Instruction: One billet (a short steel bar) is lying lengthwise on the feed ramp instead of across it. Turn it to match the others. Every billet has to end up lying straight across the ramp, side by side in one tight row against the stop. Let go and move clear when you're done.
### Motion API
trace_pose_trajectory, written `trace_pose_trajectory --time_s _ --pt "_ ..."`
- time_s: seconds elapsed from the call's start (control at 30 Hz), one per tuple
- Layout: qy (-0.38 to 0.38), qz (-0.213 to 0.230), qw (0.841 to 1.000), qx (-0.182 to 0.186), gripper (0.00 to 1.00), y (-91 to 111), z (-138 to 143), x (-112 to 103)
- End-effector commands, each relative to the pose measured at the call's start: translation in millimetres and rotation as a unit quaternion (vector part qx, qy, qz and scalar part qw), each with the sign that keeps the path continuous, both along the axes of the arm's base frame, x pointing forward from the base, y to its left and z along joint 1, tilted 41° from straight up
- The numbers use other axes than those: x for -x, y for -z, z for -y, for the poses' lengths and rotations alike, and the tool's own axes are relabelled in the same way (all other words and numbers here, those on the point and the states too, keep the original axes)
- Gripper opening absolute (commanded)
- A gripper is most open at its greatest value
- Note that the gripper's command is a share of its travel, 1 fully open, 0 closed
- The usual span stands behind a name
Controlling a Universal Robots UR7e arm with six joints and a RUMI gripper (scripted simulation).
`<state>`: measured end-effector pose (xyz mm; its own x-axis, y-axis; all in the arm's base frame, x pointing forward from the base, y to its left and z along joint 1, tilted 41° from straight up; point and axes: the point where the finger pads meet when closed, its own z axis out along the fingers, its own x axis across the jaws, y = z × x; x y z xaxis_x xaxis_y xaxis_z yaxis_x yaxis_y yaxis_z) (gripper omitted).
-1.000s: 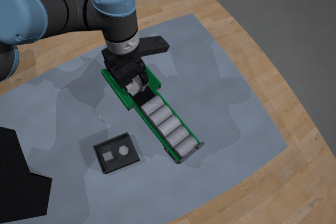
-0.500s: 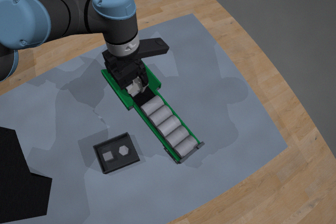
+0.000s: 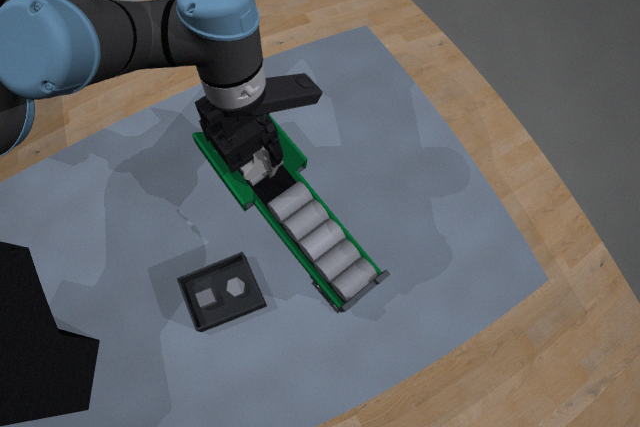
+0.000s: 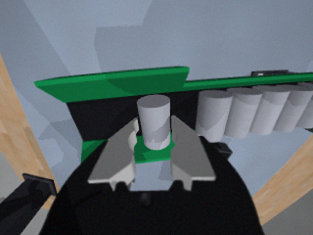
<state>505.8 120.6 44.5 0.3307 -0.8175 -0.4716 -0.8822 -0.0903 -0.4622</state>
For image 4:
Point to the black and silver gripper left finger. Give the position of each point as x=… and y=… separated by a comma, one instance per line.
x=110, y=162

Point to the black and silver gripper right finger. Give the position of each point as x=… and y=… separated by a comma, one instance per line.
x=204, y=170

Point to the grey cylinder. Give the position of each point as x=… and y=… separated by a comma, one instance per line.
x=269, y=108
x=306, y=119
x=293, y=108
x=243, y=108
x=212, y=114
x=154, y=114

